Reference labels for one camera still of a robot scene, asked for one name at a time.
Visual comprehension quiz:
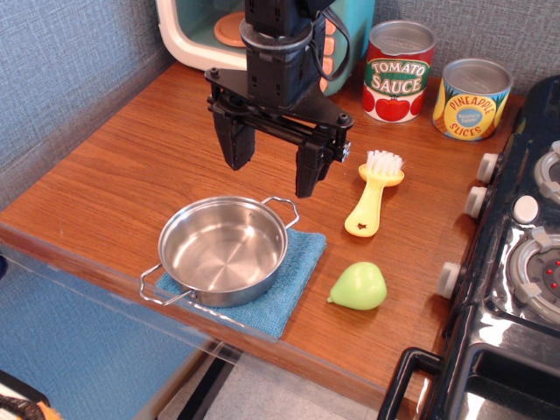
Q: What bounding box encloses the stainless steel pot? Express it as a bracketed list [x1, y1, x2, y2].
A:
[157, 196, 300, 308]

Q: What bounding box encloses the tomato sauce can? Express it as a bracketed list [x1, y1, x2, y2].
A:
[362, 20, 436, 123]

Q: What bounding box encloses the green plastic pear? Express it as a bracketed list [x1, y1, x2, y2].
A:
[327, 262, 388, 311]

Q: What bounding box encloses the black toy stove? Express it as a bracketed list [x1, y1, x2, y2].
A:
[379, 76, 559, 419]

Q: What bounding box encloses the yellow dish brush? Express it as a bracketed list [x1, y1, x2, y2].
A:
[345, 150, 404, 237]

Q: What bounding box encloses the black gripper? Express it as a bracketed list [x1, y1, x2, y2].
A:
[205, 19, 354, 199]

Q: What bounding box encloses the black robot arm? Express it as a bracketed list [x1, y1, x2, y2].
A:
[205, 1, 354, 198]

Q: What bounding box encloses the pineapple slices can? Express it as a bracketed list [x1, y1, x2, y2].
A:
[432, 58, 514, 142]

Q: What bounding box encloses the black cable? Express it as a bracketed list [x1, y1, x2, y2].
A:
[308, 8, 354, 83]

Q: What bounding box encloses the orange striped object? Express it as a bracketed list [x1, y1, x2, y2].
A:
[1, 371, 62, 419]

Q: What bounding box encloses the blue cloth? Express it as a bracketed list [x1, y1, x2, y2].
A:
[175, 228, 326, 340]

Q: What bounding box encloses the clear acrylic barrier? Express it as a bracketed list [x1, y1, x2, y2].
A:
[1, 245, 377, 419]

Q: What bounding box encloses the teal toy microwave oven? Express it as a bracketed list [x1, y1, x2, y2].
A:
[156, 1, 375, 96]

